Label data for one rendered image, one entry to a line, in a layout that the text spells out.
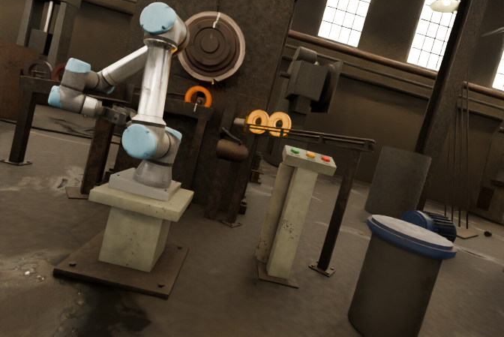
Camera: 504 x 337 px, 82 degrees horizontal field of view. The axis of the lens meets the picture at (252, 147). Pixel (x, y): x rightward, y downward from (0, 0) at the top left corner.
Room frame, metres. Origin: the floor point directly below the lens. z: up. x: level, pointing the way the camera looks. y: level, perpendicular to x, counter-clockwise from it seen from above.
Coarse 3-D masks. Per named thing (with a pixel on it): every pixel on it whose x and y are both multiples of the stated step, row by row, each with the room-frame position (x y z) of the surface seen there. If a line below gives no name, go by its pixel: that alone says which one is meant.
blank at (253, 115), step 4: (252, 112) 1.92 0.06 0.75; (256, 112) 1.90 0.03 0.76; (260, 112) 1.89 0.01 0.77; (264, 112) 1.88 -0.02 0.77; (252, 116) 1.92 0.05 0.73; (256, 116) 1.90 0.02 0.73; (260, 116) 1.89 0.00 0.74; (264, 116) 1.87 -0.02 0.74; (248, 120) 1.93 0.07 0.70; (252, 120) 1.91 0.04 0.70; (264, 120) 1.87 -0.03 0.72; (260, 124) 1.88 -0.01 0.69; (264, 124) 1.86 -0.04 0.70; (256, 132) 1.88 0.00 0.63; (260, 132) 1.88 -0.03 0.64
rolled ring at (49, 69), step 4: (32, 60) 1.96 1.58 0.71; (36, 60) 1.96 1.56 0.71; (40, 60) 1.97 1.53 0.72; (28, 64) 1.96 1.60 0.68; (32, 64) 1.96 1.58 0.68; (36, 64) 1.98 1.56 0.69; (40, 64) 1.97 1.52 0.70; (44, 64) 1.97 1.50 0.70; (48, 64) 1.98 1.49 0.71; (24, 68) 1.96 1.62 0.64; (28, 68) 1.96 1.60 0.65; (48, 68) 1.97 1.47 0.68; (24, 72) 1.96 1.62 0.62; (28, 72) 1.97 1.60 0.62; (48, 72) 1.97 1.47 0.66; (28, 76) 1.96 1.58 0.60; (48, 76) 1.97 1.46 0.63
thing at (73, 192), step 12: (120, 84) 1.86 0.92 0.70; (132, 84) 1.77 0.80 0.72; (96, 96) 1.70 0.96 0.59; (108, 96) 1.83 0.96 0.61; (120, 96) 1.87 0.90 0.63; (132, 96) 1.73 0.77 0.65; (96, 120) 1.73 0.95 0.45; (108, 120) 1.73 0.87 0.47; (96, 132) 1.70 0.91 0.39; (96, 144) 1.71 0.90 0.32; (96, 156) 1.72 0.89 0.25; (96, 168) 1.73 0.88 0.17; (84, 180) 1.70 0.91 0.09; (72, 192) 1.68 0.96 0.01; (84, 192) 1.71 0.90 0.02
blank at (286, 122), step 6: (276, 114) 1.83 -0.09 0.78; (282, 114) 1.81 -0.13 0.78; (270, 120) 1.84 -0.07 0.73; (276, 120) 1.84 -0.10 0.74; (282, 120) 1.80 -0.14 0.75; (288, 120) 1.78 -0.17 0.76; (282, 126) 1.80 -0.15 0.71; (288, 126) 1.78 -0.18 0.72; (270, 132) 1.83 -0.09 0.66; (276, 132) 1.81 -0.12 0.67
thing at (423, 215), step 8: (400, 216) 2.62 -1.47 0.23; (408, 216) 2.53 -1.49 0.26; (416, 216) 2.47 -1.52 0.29; (424, 216) 2.44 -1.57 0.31; (432, 216) 2.48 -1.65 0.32; (440, 216) 2.56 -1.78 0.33; (416, 224) 2.45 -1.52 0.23; (424, 224) 2.40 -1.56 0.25; (432, 224) 2.43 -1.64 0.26; (440, 224) 2.48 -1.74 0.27; (448, 224) 2.51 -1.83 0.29; (440, 232) 2.45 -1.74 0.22; (448, 232) 2.47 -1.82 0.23; (456, 232) 2.55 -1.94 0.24
